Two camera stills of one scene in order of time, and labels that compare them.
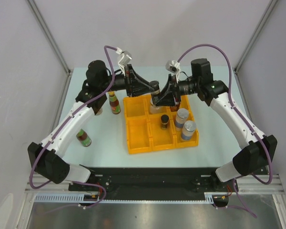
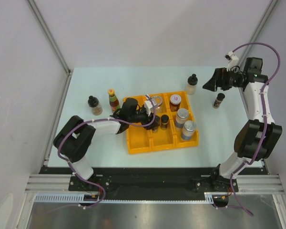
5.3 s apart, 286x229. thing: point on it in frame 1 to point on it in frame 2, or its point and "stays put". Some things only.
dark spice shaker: x=164 y=119 stays put
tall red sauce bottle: x=114 y=103 stays put
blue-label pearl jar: x=188 y=130 stays put
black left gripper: x=139 y=86 to x=147 y=117
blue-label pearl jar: x=181 y=117 stays put
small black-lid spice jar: x=155 y=95 to x=155 y=126
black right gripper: x=167 y=98 to x=219 y=79
